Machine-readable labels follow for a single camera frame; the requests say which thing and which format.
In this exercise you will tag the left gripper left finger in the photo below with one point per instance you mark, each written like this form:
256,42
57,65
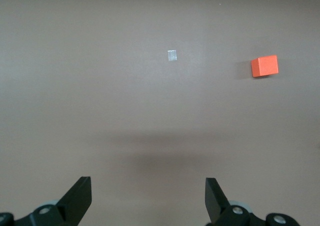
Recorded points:
72,206

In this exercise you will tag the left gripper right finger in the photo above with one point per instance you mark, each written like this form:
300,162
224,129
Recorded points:
220,211

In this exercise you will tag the orange cube block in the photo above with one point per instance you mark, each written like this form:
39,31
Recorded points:
265,66

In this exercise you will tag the small clear tape patch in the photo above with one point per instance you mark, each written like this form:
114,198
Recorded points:
172,55

